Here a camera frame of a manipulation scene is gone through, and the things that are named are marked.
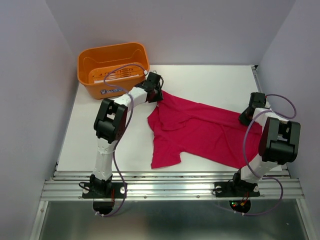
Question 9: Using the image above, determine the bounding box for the red t-shirt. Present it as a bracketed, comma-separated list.
[147, 91, 262, 169]

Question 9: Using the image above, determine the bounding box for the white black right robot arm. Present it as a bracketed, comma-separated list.
[230, 92, 301, 195]

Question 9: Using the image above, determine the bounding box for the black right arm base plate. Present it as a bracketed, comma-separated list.
[212, 181, 260, 198]

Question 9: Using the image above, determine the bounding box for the aluminium rail frame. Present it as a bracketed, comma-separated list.
[29, 64, 313, 240]

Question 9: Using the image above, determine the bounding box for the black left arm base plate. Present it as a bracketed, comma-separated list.
[78, 181, 127, 199]

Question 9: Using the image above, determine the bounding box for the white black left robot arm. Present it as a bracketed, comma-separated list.
[87, 72, 164, 197]

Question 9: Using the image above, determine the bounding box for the orange plastic basket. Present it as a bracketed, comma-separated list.
[77, 42, 150, 100]

